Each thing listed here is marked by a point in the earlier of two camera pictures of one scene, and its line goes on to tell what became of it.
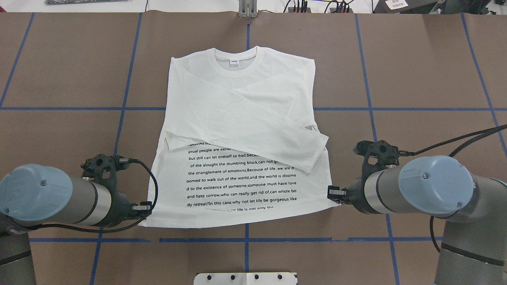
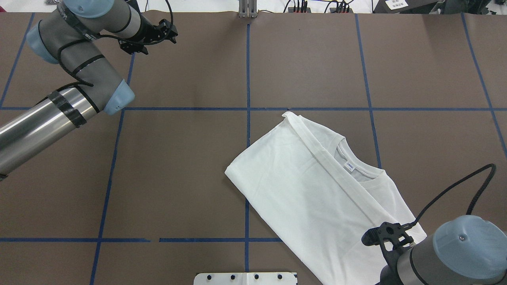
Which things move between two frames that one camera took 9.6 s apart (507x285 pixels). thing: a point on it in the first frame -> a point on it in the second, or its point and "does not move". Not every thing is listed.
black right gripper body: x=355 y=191 -> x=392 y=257
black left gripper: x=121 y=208 -> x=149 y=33
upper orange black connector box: x=290 y=10 does not move
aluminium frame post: x=248 y=8 does not move
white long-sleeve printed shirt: x=240 y=140 -> x=302 y=182
